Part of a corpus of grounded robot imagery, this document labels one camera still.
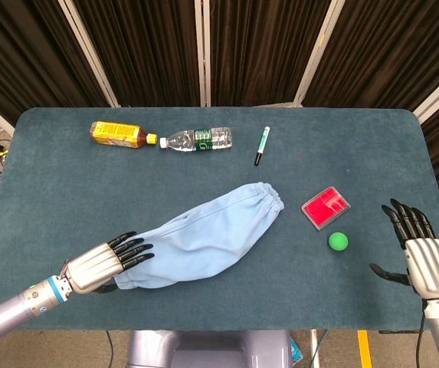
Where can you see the teal felt table cover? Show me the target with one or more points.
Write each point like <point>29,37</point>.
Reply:
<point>69,211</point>

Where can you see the light blue pants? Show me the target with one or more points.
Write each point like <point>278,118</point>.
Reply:
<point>204,237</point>

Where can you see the green white marker pen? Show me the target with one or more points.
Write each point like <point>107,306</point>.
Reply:
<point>263,143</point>

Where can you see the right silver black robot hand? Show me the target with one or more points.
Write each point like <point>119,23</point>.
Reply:
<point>430,268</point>

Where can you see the white table leg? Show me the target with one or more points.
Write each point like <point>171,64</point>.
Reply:
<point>313,349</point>

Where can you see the red clear plastic card box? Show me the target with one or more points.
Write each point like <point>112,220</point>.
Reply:
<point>324,209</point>

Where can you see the green ball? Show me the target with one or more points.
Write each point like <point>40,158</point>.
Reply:
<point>338,242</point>

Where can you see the yellow floor tape strip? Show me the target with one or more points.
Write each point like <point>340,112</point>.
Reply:
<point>364,349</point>

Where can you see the lavender robot torso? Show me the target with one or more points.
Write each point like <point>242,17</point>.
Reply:
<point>211,350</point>

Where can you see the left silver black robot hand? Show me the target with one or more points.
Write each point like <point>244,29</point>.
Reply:
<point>89,270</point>

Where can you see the blue packet under table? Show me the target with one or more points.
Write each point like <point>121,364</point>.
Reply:
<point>296,350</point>

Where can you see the yellow label tea bottle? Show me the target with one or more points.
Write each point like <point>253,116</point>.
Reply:
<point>113,133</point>

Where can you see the clear green label water bottle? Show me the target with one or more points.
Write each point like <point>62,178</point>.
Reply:
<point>200,140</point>

